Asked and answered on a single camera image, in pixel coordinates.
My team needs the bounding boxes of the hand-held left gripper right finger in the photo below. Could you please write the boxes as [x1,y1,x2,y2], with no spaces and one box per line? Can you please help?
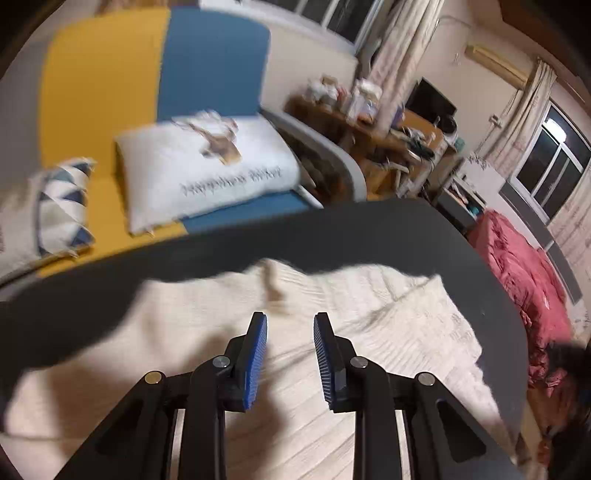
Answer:
[313,312,525,480]

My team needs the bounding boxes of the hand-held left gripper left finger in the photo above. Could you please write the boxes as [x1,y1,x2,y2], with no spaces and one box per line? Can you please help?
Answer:
[54,311,269,480]

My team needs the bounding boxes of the white knit sweater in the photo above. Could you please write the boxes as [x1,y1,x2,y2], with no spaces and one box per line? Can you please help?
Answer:
[0,258,513,480]

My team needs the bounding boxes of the pink blanket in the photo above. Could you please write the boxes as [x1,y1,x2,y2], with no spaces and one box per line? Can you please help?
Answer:
[467,209,578,398]

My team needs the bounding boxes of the deer print white pillow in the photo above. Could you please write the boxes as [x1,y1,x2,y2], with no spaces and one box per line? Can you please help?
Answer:
[113,110,301,236]

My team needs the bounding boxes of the white low cabinet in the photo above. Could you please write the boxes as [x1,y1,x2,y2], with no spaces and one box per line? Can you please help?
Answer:
[455,157,506,222]

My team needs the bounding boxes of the wooden desk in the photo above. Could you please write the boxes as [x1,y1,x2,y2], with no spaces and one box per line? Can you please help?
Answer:
[284,92,444,185]

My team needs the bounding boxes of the triangle pattern pillow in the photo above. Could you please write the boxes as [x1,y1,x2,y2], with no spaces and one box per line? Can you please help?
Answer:
[0,158,98,283]

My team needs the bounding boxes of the assorted jars and boxes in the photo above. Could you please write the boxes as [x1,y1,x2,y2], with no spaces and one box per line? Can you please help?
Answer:
[307,76,384,121]

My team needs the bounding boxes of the black monitor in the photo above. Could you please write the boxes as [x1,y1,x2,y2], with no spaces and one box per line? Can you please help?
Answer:
[405,78,458,125]

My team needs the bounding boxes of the multicolour fabric sofa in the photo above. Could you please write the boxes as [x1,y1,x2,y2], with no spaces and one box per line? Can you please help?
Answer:
[0,7,368,287]

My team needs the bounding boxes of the small white frame window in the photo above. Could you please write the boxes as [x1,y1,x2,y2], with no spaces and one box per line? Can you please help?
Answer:
[515,104,591,222]

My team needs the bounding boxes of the wall air conditioner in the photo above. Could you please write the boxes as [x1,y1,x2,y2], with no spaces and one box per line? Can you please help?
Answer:
[464,42,529,86]

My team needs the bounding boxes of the large white frame window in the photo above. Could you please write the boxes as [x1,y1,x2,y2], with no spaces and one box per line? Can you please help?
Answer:
[198,0,384,47]

